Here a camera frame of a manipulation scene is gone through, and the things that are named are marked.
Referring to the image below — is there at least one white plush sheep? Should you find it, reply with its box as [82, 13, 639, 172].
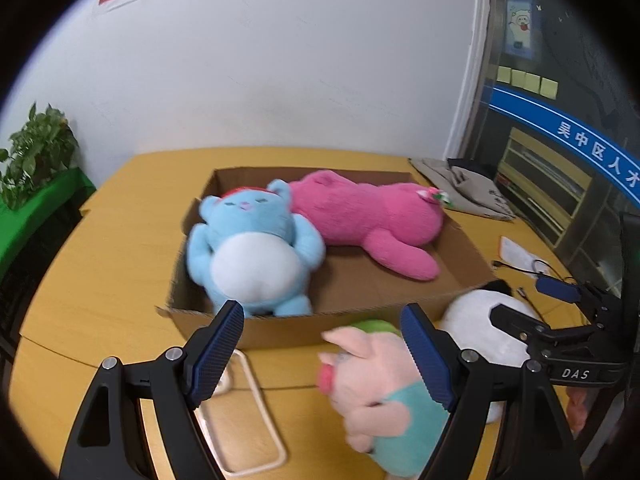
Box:
[438, 278, 542, 424]

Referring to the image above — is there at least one pink pig plush teal shirt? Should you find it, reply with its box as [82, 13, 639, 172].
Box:
[318, 320, 448, 479]

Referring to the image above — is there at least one white pink tray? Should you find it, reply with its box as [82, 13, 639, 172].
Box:
[195, 350, 288, 479]

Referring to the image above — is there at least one pink plush bear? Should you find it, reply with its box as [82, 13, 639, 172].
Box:
[290, 170, 450, 282]

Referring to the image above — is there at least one blue plush cat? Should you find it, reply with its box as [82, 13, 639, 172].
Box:
[186, 179, 326, 318]

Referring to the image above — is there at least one person's right hand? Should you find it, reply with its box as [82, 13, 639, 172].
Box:
[566, 387, 588, 434]

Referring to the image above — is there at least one white paper packet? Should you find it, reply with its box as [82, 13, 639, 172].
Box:
[498, 236, 551, 274]

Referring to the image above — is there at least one wooden shelf behind glass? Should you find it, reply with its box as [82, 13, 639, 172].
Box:
[496, 128, 592, 248]

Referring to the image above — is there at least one blue banner with white text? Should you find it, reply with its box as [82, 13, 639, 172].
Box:
[488, 86, 639, 207]

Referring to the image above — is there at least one grey canvas bag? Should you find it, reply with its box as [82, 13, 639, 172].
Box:
[409, 158, 515, 221]

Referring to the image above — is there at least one yellow sticky note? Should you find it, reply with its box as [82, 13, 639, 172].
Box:
[511, 68, 526, 89]
[496, 65, 512, 84]
[539, 77, 559, 100]
[523, 73, 541, 94]

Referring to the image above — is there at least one green tablecloth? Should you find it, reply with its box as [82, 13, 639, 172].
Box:
[0, 168, 96, 276]

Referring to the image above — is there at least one cartoon sheep poster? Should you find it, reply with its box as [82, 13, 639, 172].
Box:
[504, 0, 540, 61]

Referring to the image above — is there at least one green potted plant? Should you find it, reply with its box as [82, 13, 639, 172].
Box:
[1, 102, 79, 210]

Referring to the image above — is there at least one black cable with plug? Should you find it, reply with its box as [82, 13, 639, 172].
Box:
[516, 286, 549, 323]

